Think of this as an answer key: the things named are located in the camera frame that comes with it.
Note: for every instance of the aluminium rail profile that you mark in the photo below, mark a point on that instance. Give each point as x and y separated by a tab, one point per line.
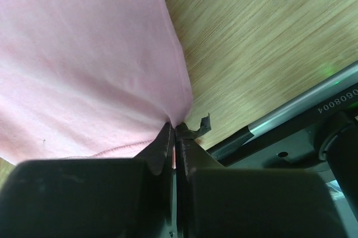
306	100

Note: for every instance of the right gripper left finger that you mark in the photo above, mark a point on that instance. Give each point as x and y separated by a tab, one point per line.
97	197

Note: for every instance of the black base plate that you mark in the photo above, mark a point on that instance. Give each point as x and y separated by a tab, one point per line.
322	139

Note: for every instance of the pink t shirt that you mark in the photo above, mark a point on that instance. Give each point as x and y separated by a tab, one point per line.
88	78

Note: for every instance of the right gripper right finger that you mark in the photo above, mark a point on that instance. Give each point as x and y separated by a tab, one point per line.
216	201

